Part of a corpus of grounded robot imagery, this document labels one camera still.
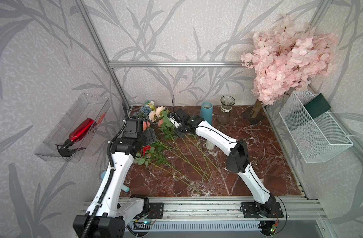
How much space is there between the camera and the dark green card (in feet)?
2.28

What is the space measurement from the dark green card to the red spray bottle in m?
1.03

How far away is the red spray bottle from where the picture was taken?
0.60 m
